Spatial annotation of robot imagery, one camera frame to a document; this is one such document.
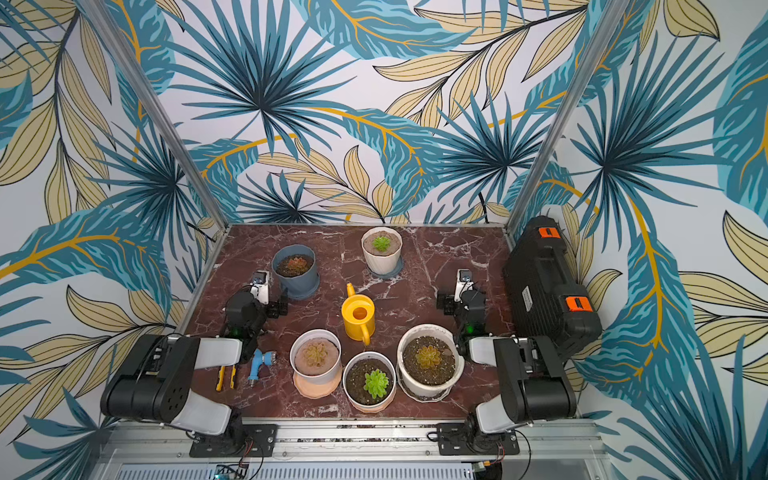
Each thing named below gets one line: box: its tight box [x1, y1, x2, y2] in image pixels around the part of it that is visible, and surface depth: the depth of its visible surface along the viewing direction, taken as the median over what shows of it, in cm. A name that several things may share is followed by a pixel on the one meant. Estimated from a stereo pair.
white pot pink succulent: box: [290, 329, 343, 399], surface depth 80 cm
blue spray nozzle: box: [248, 348, 277, 387], surface depth 85 cm
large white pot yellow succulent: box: [396, 323, 465, 403], surface depth 78 cm
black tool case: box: [502, 215, 602, 367], surface depth 78 cm
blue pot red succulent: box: [271, 244, 320, 300], surface depth 97 cm
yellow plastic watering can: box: [341, 283, 375, 346], surface depth 86 cm
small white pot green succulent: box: [342, 350, 397, 414], surface depth 75 cm
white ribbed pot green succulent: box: [361, 226, 404, 279], surface depth 102 cm
